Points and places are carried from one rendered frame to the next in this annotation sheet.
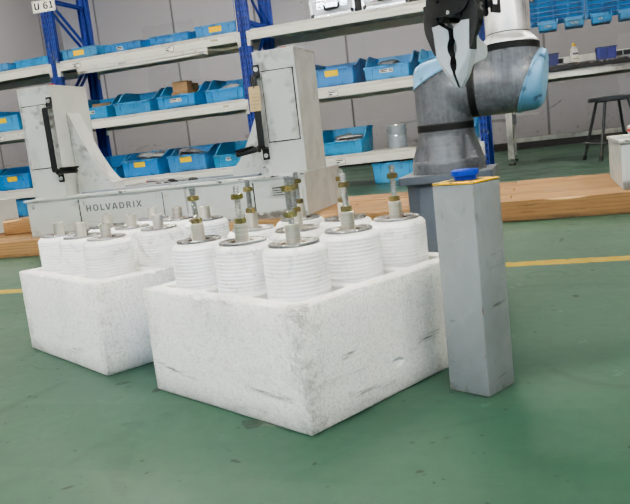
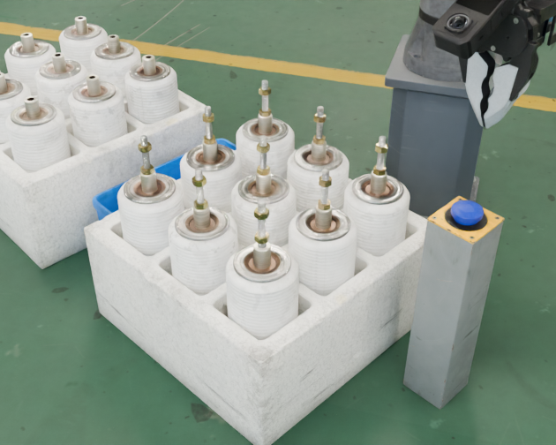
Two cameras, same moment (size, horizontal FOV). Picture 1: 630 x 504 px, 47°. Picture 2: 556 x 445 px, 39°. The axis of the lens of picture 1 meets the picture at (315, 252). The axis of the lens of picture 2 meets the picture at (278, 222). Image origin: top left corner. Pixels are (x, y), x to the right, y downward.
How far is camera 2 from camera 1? 0.58 m
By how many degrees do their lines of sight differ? 29
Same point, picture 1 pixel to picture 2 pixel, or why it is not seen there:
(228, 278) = (184, 269)
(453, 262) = (432, 296)
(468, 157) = not seen: hidden behind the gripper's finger
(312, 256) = (281, 293)
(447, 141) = not seen: hidden behind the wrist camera
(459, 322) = (425, 343)
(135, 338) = (71, 229)
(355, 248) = (328, 259)
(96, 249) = (23, 137)
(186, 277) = (134, 235)
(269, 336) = (228, 362)
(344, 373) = (300, 391)
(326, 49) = not seen: outside the picture
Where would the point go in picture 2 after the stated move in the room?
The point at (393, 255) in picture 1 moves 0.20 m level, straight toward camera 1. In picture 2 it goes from (367, 237) to (369, 336)
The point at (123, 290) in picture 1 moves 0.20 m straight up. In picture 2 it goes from (56, 185) to (34, 78)
